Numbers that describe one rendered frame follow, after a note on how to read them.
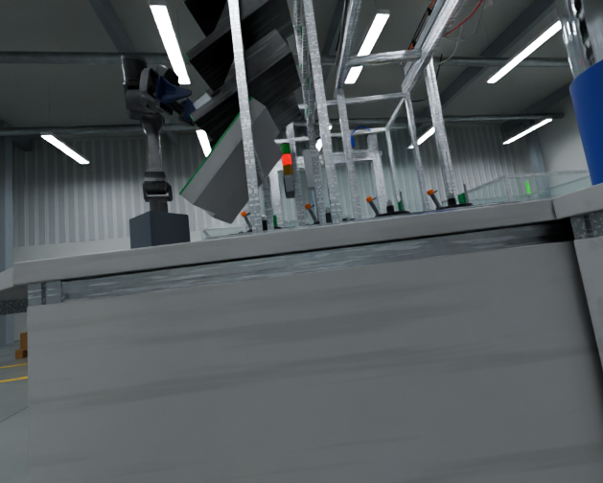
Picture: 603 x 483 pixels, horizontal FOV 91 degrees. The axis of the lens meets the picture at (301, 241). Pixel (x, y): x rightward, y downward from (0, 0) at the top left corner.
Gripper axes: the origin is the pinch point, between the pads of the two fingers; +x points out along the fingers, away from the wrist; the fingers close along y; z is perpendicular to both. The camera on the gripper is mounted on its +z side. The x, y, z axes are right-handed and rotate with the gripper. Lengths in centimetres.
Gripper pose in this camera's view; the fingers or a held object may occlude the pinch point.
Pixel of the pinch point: (187, 100)
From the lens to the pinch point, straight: 89.1
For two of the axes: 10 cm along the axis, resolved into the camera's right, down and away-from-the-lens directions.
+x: 9.6, 1.1, -2.5
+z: 1.2, -9.9, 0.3
